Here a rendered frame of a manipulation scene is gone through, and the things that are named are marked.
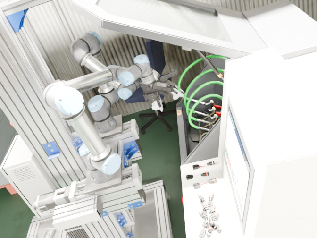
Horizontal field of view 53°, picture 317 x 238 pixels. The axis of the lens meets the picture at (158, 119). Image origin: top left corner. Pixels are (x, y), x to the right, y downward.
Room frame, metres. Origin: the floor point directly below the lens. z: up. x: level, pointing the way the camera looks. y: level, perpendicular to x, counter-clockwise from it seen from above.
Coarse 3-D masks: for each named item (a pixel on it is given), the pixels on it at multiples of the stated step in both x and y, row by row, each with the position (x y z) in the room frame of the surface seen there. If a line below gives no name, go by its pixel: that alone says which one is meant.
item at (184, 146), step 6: (180, 108) 1.99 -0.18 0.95; (180, 120) 1.84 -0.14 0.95; (180, 126) 1.78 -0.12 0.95; (180, 132) 1.71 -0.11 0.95; (186, 132) 1.82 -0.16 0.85; (180, 138) 1.65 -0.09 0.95; (186, 138) 1.71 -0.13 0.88; (180, 144) 1.59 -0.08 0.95; (186, 144) 1.58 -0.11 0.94; (180, 150) 1.54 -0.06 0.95; (186, 150) 1.52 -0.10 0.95; (186, 156) 1.46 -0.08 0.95
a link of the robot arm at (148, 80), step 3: (153, 75) 1.60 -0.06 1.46; (141, 78) 1.60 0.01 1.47; (144, 78) 1.58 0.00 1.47; (147, 78) 1.58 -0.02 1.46; (150, 78) 1.58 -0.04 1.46; (153, 78) 1.59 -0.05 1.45; (144, 81) 1.59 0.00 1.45; (147, 81) 1.58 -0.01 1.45; (150, 81) 1.58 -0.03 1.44; (147, 84) 1.59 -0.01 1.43
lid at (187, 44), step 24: (96, 0) 1.62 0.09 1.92; (120, 0) 1.77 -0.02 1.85; (144, 0) 1.86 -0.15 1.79; (168, 0) 1.96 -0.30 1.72; (192, 0) 2.01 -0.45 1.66; (96, 24) 1.41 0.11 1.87; (120, 24) 1.37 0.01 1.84; (144, 24) 1.41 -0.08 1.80; (168, 24) 1.52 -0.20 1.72; (192, 24) 1.59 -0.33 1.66; (216, 24) 1.67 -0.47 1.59; (240, 24) 1.69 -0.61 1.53; (192, 48) 1.32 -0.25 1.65; (216, 48) 1.30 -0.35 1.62; (240, 48) 1.31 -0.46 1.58; (264, 48) 1.37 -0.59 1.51
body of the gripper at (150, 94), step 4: (144, 84) 1.60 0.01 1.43; (148, 84) 1.58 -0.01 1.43; (152, 84) 1.58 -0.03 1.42; (144, 88) 1.60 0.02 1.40; (148, 88) 1.61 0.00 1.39; (152, 88) 1.60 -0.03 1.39; (144, 92) 1.62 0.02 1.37; (148, 92) 1.60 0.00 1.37; (152, 92) 1.59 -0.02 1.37; (156, 92) 1.58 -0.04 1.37; (144, 96) 1.59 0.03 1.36; (148, 96) 1.59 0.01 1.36; (152, 96) 1.58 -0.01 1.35; (148, 100) 1.60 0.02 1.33; (152, 100) 1.59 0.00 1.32
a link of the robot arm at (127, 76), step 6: (132, 66) 1.57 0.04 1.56; (138, 66) 1.57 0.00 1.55; (120, 72) 1.57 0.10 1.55; (126, 72) 1.53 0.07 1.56; (132, 72) 1.53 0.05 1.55; (138, 72) 1.54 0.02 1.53; (120, 78) 1.53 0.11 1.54; (126, 78) 1.50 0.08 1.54; (132, 78) 1.51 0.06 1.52; (126, 84) 1.51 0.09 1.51
